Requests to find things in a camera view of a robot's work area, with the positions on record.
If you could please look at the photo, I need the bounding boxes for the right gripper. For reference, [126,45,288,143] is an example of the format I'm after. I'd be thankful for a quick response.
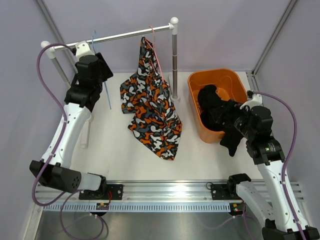
[209,99,256,140]

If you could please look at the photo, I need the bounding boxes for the black shorts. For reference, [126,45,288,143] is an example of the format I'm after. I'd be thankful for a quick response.
[197,84,243,157]

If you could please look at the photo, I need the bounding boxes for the blue wire hanger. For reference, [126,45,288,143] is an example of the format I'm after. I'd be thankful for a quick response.
[91,30,112,110]

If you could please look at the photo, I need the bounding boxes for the orange camouflage shorts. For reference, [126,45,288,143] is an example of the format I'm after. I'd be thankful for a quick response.
[119,36,183,161]

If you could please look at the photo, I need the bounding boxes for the pink wire hanger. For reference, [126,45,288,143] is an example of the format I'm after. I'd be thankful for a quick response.
[145,25,165,83]

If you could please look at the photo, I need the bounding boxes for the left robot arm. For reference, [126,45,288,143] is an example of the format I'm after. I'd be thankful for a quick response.
[29,52,113,200]

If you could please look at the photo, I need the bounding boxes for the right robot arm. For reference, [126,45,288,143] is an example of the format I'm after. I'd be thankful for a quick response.
[209,99,320,240]

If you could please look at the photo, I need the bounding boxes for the orange plastic basket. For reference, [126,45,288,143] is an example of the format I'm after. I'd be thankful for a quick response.
[187,68,247,144]

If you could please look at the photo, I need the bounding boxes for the silver clothes rack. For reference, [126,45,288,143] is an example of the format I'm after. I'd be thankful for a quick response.
[36,17,179,154]

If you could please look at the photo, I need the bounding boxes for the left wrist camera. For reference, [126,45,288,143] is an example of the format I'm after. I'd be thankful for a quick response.
[75,40,95,60]

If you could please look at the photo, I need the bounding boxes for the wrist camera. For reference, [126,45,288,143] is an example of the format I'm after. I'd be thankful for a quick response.
[240,90,263,110]
[75,40,95,60]

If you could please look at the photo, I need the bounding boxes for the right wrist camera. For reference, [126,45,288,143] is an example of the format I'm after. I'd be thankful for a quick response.
[240,90,263,110]

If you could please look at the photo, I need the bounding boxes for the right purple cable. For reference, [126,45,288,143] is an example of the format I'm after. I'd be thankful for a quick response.
[199,90,308,240]

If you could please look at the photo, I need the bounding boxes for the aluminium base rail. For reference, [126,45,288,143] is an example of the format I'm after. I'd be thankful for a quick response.
[35,180,304,202]

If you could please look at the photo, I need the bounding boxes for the white slotted cable duct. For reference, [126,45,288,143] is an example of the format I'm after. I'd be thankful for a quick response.
[44,201,231,213]

